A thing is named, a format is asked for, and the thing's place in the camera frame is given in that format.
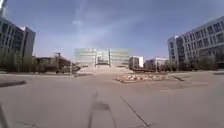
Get stone flower bed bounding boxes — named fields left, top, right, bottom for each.
left=112, top=73, right=165, bottom=84

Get small white building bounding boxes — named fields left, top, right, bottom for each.
left=129, top=55, right=145, bottom=69

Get low brown building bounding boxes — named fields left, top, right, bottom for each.
left=34, top=52, right=72, bottom=73

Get row of trees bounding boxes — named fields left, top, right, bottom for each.
left=0, top=48, right=38, bottom=74

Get low pale building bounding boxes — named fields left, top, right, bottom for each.
left=144, top=57, right=170, bottom=70

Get pale glass-fronted building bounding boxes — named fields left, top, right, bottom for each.
left=73, top=47, right=131, bottom=69

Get pale wide stairway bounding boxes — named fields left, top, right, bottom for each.
left=76, top=65, right=134, bottom=76

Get grey multi-storey building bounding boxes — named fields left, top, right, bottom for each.
left=0, top=0, right=37, bottom=72

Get white multi-storey building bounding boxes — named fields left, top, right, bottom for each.
left=167, top=15, right=224, bottom=70

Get row of bushes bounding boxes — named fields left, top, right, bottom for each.
left=159, top=55, right=219, bottom=72

